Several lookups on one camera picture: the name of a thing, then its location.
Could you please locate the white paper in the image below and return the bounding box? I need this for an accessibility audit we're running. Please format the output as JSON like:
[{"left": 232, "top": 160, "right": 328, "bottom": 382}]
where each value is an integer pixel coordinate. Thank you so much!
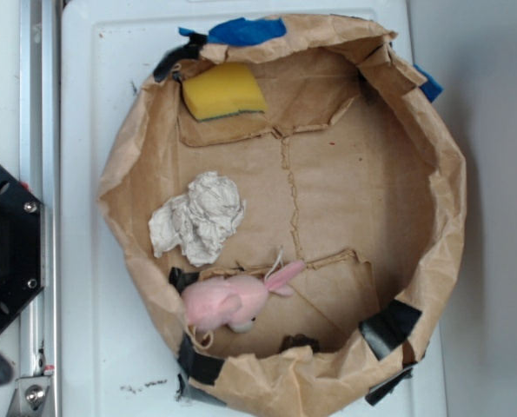
[{"left": 149, "top": 171, "right": 246, "bottom": 267}]

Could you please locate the brown paper bag bin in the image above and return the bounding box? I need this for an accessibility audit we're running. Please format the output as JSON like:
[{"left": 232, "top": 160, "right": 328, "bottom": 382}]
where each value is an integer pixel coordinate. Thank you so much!
[{"left": 98, "top": 14, "right": 467, "bottom": 416}]

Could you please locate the pink plush bunny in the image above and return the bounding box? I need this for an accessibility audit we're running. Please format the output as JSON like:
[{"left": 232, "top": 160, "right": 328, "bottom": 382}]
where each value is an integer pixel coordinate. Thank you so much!
[{"left": 181, "top": 260, "right": 306, "bottom": 334}]

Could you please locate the yellow green sponge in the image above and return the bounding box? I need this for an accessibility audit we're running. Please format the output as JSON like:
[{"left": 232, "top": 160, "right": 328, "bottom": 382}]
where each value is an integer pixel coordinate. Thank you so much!
[{"left": 182, "top": 63, "right": 268, "bottom": 121}]

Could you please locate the black tape lower left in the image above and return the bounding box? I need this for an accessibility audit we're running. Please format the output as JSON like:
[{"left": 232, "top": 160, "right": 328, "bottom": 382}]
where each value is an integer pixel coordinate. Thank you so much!
[{"left": 177, "top": 334, "right": 225, "bottom": 386}]

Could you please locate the black tape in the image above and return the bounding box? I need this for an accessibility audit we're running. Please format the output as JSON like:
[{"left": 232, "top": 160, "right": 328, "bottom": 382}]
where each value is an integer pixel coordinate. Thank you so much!
[
  {"left": 177, "top": 334, "right": 225, "bottom": 386},
  {"left": 359, "top": 300, "right": 422, "bottom": 361},
  {"left": 153, "top": 32, "right": 208, "bottom": 83}
]

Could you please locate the black tape upper left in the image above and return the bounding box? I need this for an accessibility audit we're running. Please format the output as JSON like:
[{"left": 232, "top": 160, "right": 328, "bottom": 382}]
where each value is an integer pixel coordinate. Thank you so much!
[{"left": 153, "top": 32, "right": 208, "bottom": 83}]

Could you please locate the black tape lower right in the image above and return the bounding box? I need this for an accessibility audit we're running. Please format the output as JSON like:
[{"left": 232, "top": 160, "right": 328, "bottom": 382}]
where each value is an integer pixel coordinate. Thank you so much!
[{"left": 359, "top": 300, "right": 422, "bottom": 361}]

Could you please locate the blue tape top piece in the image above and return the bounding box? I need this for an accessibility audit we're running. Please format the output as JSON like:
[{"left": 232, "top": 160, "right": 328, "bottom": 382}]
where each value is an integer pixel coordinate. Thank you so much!
[{"left": 178, "top": 17, "right": 287, "bottom": 47}]

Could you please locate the blue tape piece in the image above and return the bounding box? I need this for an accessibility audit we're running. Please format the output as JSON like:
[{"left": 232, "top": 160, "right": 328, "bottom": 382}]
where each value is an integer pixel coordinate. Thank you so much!
[
  {"left": 178, "top": 17, "right": 287, "bottom": 47},
  {"left": 414, "top": 64, "right": 444, "bottom": 103}
]

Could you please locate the white plastic tray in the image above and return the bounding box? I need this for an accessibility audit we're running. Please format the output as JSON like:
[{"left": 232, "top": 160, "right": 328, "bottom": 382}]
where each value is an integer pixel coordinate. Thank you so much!
[{"left": 59, "top": 0, "right": 448, "bottom": 417}]

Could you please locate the blue tape right piece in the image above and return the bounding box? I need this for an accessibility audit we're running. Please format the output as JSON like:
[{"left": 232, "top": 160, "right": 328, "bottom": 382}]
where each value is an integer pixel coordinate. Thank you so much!
[{"left": 414, "top": 64, "right": 444, "bottom": 103}]

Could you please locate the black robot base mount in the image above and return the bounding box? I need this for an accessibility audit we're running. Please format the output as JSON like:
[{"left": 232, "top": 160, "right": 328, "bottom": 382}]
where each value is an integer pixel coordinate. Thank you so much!
[{"left": 0, "top": 165, "right": 43, "bottom": 334}]

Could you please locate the aluminium extrusion rail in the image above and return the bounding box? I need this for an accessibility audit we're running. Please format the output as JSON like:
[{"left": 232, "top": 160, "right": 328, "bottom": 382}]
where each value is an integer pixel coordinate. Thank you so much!
[{"left": 19, "top": 1, "right": 64, "bottom": 416}]

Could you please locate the metal corner bracket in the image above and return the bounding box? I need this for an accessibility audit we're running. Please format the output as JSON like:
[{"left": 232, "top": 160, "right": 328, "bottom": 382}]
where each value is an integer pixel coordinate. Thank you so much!
[{"left": 6, "top": 375, "right": 51, "bottom": 417}]

